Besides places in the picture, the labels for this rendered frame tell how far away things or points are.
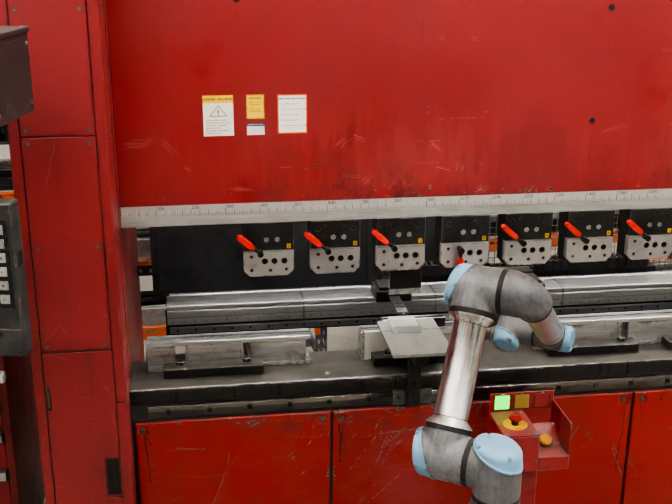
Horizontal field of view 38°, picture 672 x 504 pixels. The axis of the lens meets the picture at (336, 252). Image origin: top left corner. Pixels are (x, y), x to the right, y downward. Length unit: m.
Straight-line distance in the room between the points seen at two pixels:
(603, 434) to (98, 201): 1.75
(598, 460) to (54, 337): 1.75
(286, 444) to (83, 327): 0.73
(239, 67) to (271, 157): 0.27
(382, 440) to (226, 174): 0.96
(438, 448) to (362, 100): 1.03
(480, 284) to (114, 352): 1.04
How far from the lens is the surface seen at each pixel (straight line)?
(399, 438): 3.09
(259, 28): 2.77
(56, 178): 2.64
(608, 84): 3.04
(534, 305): 2.43
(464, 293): 2.42
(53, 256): 2.70
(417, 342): 2.91
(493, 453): 2.34
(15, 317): 2.28
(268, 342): 3.02
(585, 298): 3.51
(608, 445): 3.33
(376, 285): 3.29
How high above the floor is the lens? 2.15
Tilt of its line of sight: 18 degrees down
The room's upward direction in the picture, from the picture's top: straight up
